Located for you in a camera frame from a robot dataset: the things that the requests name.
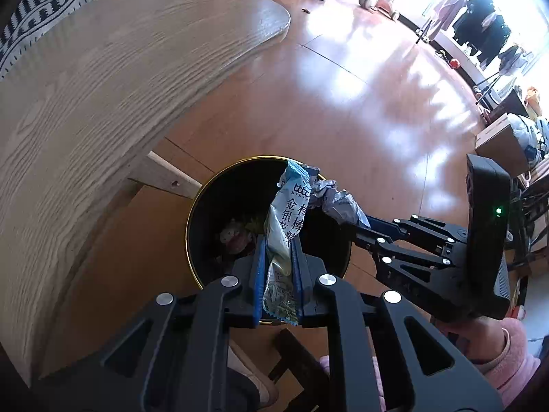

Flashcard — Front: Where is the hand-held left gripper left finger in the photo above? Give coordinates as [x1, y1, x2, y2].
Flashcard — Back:
[64, 234, 269, 412]

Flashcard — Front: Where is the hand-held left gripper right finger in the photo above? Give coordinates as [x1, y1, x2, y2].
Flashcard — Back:
[291, 236, 504, 412]

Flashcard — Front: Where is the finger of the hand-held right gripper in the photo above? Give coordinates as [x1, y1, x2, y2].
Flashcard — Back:
[361, 214, 468, 253]
[352, 227, 456, 317]

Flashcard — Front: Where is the white blue snack wrapper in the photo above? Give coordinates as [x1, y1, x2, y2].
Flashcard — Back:
[262, 160, 320, 326]

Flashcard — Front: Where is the grey blue wrapper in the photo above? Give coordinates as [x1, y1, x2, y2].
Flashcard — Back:
[308, 179, 372, 229]

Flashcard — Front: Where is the black trash bin gold rim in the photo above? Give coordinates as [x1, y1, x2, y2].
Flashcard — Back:
[185, 156, 353, 326]

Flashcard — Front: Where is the person's pink sleeved right forearm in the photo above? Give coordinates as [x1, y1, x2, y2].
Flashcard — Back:
[469, 318, 542, 404]

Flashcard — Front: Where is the person's right hand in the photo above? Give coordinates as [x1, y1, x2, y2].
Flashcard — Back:
[431, 315, 509, 362]

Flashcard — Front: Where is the dark wooden stool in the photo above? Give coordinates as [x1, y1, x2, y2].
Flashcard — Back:
[266, 328, 331, 412]

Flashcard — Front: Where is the cardboard box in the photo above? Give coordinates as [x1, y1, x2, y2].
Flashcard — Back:
[474, 112, 533, 178]

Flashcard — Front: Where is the white blue printed bag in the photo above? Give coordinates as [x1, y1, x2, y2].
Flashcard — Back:
[508, 114, 549, 164]

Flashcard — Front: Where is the wooden table support beam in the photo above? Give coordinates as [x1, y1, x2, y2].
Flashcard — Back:
[126, 151, 203, 200]

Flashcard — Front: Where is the pink hanging garment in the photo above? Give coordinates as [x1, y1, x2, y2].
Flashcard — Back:
[429, 0, 470, 41]

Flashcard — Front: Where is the black white patterned sofa blanket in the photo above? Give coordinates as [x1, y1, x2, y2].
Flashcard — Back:
[0, 0, 139, 79]

